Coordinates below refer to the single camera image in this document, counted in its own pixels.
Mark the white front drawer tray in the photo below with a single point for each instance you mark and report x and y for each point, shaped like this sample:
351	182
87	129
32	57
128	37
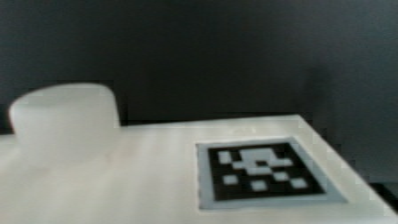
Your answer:
234	171

